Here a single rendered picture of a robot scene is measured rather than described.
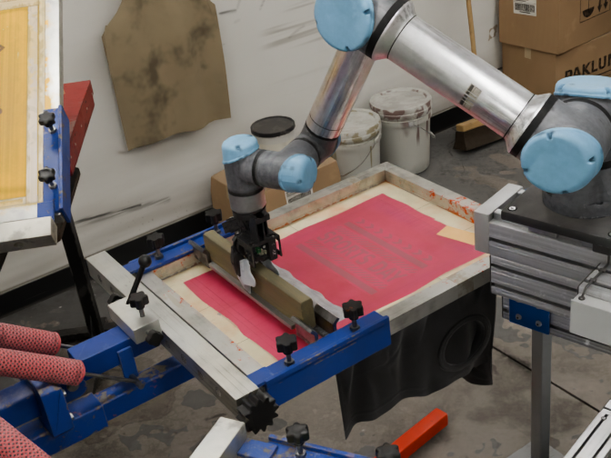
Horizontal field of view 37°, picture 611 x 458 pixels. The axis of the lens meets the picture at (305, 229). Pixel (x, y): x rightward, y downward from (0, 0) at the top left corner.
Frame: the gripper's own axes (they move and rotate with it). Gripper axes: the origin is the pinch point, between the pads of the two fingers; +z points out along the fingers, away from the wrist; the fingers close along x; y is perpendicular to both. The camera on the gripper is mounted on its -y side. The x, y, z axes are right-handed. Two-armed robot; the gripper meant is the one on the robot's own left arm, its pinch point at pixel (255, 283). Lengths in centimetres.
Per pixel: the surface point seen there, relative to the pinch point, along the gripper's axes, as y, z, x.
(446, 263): 18.0, 4.9, 40.0
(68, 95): -126, -8, 9
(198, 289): -14.7, 5.5, -7.4
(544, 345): 15, 50, 77
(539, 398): 15, 68, 77
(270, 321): 8.0, 5.2, -2.1
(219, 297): -8.2, 5.4, -5.6
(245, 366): 21.7, 1.6, -16.6
